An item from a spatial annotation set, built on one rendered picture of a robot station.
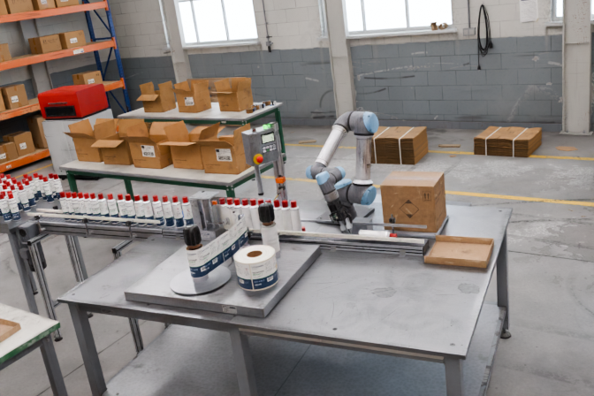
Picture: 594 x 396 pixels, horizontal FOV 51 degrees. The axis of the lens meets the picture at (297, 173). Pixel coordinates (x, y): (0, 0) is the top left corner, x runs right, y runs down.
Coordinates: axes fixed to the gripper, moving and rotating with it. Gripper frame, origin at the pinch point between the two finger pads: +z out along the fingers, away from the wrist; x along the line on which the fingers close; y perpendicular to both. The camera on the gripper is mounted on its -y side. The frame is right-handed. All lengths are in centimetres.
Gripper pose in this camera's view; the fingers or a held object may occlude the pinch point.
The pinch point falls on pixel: (349, 230)
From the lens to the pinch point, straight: 342.0
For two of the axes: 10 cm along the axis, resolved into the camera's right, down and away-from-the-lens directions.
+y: -4.1, 3.3, -8.5
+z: 4.3, 8.9, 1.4
